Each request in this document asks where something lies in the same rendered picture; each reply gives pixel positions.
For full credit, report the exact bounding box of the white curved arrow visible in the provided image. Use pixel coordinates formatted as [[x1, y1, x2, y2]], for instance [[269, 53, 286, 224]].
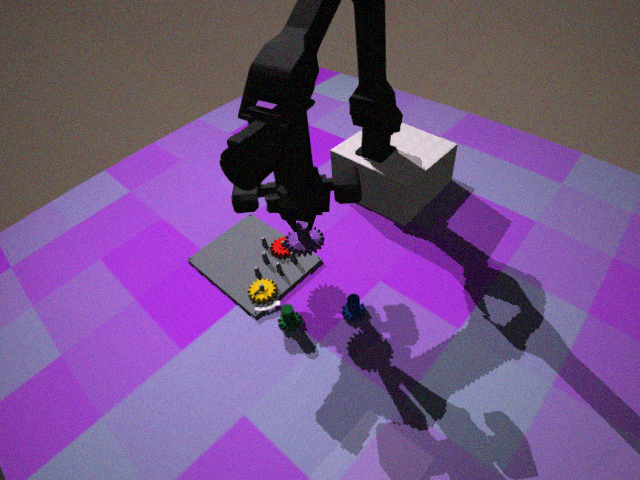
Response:
[[255, 300, 280, 311]]

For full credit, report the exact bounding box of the green gear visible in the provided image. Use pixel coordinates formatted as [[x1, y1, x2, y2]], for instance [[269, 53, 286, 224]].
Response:
[[277, 304, 303, 333]]

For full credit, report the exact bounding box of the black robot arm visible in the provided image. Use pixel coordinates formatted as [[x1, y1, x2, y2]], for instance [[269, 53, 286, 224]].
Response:
[[220, 0, 403, 222]]

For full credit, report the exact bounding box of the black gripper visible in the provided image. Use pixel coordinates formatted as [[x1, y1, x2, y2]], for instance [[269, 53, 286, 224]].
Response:
[[231, 146, 362, 214]]

